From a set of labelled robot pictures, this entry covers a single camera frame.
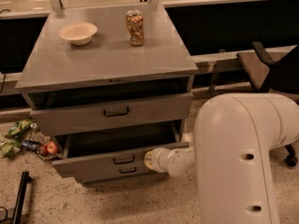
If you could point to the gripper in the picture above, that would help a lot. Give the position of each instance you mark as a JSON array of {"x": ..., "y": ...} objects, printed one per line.
[{"x": 158, "y": 160}]

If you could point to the grey drawer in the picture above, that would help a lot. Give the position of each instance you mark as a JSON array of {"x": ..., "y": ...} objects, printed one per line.
[
  {"x": 120, "y": 146},
  {"x": 96, "y": 117},
  {"x": 97, "y": 173}
]

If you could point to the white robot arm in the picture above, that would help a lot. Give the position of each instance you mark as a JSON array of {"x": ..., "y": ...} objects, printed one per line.
[{"x": 233, "y": 134}]

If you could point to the grey bottom drawer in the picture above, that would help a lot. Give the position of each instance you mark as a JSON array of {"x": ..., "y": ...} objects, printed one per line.
[{"x": 97, "y": 173}]

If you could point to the grey drawer cabinet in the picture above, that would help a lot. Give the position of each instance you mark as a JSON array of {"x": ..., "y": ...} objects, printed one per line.
[{"x": 108, "y": 69}]

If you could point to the grey top drawer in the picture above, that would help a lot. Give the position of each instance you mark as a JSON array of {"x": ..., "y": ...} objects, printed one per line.
[{"x": 96, "y": 117}]

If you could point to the red apple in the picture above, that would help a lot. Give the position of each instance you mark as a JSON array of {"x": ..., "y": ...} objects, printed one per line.
[{"x": 49, "y": 149}]

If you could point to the blue snack wrapper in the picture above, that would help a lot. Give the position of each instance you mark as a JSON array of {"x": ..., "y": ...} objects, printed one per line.
[{"x": 30, "y": 145}]

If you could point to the green chip bag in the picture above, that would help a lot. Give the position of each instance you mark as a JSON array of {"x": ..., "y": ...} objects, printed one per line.
[{"x": 18, "y": 128}]

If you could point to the crumpled gold soda can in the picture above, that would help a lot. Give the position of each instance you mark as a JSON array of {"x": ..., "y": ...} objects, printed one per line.
[{"x": 135, "y": 27}]

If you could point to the green snack bag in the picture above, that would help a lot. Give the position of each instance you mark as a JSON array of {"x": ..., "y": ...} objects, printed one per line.
[{"x": 10, "y": 148}]

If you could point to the white bowl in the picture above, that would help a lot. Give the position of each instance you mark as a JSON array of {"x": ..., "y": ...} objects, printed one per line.
[{"x": 78, "y": 33}]

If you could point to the black metal stand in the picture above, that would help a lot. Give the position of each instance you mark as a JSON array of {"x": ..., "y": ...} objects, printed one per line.
[{"x": 13, "y": 215}]

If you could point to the black office chair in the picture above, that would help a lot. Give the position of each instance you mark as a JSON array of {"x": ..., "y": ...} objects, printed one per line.
[{"x": 267, "y": 71}]

